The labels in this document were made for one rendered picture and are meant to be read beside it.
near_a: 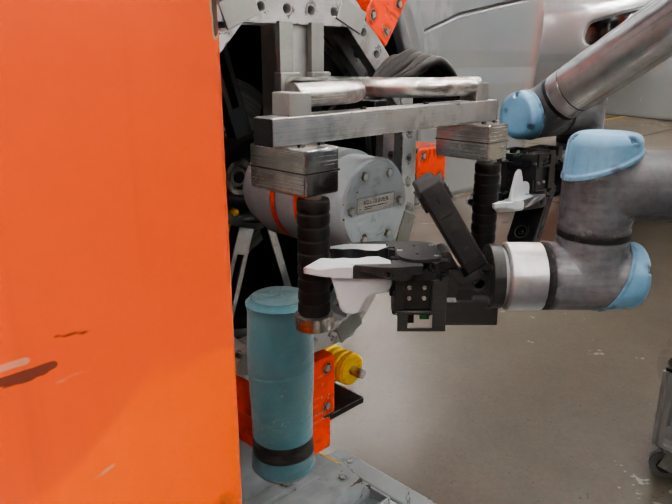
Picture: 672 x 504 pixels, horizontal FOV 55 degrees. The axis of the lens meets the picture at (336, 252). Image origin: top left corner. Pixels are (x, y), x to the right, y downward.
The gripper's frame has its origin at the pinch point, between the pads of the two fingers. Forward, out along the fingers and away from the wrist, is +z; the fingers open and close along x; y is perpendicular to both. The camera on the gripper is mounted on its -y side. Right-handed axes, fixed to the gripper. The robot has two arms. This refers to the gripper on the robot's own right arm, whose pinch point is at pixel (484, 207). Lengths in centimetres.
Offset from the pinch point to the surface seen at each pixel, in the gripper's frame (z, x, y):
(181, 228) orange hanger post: 63, 21, 13
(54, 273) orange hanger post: 70, 21, 12
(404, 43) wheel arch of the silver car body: -19.2, -30.6, 23.4
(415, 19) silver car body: -21.7, -30.1, 27.6
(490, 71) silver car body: -49, -30, 18
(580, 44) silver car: -217, -85, 27
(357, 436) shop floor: -40, -60, -83
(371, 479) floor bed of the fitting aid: -19, -37, -75
